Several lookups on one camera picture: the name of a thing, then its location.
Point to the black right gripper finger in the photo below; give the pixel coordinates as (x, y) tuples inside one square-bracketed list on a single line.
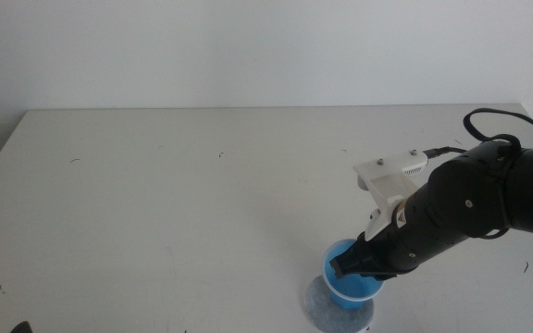
[(383, 276), (350, 263)]

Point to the blue plastic cup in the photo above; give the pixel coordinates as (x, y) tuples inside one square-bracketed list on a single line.
[(356, 289)]

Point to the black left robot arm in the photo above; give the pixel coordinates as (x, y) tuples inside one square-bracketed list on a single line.
[(21, 329)]

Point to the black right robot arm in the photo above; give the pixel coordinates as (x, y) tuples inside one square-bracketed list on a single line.
[(502, 194)]

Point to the grey round felt cup mat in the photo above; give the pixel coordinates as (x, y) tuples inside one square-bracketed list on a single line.
[(322, 314)]

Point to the white wrist camera with mount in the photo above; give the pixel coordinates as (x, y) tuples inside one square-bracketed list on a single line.
[(389, 182)]

